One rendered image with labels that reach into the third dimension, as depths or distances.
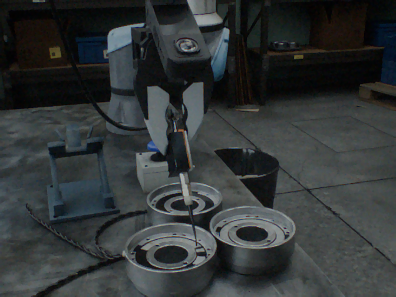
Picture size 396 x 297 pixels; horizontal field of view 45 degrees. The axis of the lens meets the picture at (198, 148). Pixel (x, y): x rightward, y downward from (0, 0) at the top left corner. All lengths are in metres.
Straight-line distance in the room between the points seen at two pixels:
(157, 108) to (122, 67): 0.49
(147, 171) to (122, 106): 0.33
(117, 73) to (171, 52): 0.58
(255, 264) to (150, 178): 0.27
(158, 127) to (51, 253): 0.21
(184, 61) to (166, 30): 0.05
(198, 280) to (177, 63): 0.23
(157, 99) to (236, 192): 0.27
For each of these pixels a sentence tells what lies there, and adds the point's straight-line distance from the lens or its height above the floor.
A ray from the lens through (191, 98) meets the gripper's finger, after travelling 0.58.
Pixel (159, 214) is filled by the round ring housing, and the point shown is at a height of 0.84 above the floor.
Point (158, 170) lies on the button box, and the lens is 0.77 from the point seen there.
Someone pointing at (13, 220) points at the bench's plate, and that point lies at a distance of 0.75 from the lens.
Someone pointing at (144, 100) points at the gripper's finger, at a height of 0.99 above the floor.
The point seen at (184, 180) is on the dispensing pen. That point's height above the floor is 0.90.
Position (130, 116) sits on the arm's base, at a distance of 1.06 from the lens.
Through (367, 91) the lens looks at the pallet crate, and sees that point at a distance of 4.71.
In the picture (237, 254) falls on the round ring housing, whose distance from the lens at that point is 0.56.
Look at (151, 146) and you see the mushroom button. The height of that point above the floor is 0.87.
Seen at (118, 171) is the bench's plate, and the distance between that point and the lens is 0.87.
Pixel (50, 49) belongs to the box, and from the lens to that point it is 4.04.
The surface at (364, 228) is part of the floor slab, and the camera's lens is 2.40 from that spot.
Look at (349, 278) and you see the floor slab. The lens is 2.04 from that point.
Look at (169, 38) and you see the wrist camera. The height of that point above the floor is 1.07.
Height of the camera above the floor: 1.13
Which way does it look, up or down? 20 degrees down
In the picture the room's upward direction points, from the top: 1 degrees counter-clockwise
